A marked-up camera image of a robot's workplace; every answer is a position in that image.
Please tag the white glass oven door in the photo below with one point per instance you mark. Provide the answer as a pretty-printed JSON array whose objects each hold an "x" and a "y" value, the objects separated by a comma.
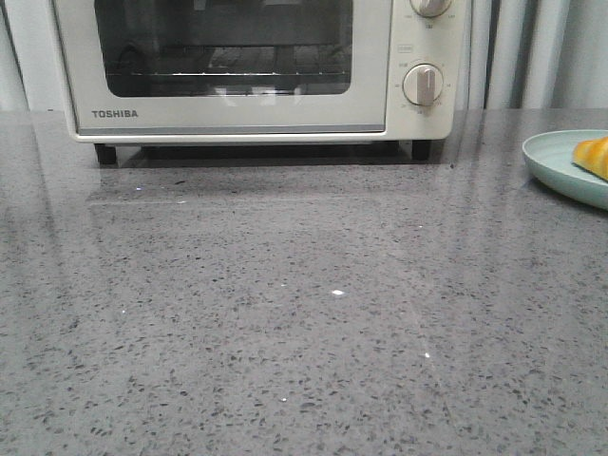
[{"x": 93, "y": 33}]

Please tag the golden croissant bread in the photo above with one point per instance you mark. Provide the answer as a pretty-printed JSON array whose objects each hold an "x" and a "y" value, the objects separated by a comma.
[{"x": 591, "y": 155}]

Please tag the lower oven control knob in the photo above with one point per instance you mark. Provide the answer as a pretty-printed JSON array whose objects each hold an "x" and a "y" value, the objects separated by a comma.
[{"x": 423, "y": 84}]

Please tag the oven control knob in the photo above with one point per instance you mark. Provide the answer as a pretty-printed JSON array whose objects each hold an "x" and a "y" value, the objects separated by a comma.
[
  {"x": 430, "y": 8},
  {"x": 423, "y": 84}
]

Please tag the white Toshiba toaster oven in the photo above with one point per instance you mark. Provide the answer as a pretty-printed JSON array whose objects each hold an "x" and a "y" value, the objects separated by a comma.
[{"x": 413, "y": 40}]

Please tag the upper oven control knob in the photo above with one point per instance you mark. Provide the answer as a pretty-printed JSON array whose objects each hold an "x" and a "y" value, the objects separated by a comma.
[{"x": 430, "y": 8}]

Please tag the light green round plate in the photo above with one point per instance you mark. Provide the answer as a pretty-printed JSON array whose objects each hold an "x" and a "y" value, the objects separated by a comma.
[{"x": 549, "y": 158}]

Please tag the grey pleated curtain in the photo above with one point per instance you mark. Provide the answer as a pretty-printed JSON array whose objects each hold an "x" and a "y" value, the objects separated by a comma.
[{"x": 516, "y": 54}]

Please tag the metal wire oven rack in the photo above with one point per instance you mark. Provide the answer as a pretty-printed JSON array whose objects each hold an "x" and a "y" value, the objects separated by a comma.
[{"x": 190, "y": 60}]

